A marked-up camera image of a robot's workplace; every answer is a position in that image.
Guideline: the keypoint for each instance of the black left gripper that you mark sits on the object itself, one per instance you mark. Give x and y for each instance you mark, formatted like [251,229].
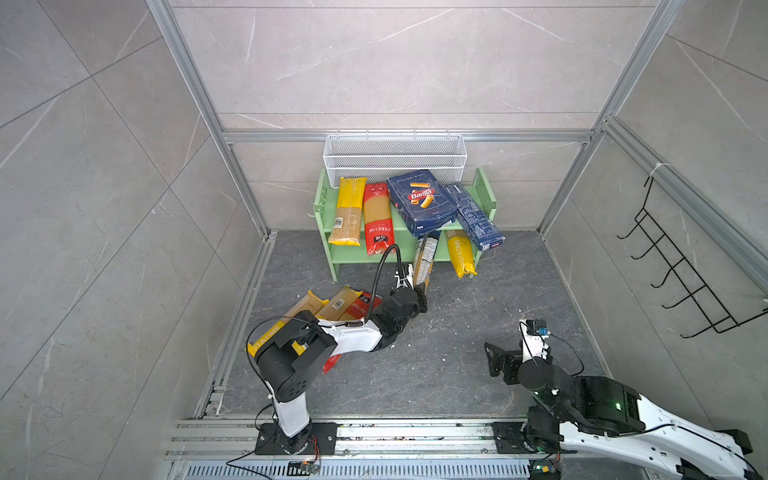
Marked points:
[422,299]

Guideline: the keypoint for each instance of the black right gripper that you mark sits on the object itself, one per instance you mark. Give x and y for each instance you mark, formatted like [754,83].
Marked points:
[513,362]

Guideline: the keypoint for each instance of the clear black label pasta bag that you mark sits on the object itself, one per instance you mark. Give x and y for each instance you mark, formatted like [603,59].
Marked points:
[426,248]

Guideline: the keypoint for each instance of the yellow Pastatime spaghetti bag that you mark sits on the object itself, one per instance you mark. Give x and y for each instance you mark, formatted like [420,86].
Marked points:
[460,251]

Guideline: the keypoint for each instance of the red spaghetti bag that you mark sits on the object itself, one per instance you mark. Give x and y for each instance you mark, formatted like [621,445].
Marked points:
[379,231]
[352,335]

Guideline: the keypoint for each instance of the yellow top brown spaghetti bag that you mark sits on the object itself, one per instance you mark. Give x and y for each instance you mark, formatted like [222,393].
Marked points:
[349,212]

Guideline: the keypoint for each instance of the blue Barilla rigatoni box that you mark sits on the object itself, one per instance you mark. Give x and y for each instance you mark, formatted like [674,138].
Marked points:
[423,203]

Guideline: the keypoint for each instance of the long blue spaghetti box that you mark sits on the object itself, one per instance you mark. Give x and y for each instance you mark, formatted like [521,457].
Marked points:
[481,230]

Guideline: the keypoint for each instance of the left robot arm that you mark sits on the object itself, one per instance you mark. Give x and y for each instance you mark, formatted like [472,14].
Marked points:
[306,340]

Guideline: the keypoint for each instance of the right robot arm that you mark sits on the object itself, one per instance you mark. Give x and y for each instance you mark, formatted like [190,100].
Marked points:
[601,416]

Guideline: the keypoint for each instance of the yellow pasta bag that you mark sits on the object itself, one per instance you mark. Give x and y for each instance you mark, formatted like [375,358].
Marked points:
[310,302]
[341,307]

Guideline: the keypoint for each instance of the yellow pasta bag far left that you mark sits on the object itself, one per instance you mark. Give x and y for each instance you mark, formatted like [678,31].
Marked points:
[310,302]

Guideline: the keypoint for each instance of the green metal shelf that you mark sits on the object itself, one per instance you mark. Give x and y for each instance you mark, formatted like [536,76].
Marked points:
[324,207]

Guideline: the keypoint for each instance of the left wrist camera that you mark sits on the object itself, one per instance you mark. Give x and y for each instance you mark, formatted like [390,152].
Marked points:
[404,278]

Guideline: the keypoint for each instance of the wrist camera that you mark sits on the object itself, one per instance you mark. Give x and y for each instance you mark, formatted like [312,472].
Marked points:
[404,278]
[534,333]

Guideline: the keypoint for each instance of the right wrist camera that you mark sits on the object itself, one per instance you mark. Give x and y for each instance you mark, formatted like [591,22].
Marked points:
[534,333]

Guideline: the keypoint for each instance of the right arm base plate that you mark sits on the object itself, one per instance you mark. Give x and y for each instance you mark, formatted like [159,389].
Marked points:
[509,438]

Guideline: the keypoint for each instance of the white wire mesh basket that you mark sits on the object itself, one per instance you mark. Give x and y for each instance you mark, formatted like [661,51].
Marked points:
[378,156]

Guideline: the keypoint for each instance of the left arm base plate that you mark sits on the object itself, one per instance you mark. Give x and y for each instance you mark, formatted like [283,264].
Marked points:
[316,436]

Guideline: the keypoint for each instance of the black wire hook rack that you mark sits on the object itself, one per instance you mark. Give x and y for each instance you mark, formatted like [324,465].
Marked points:
[717,317]

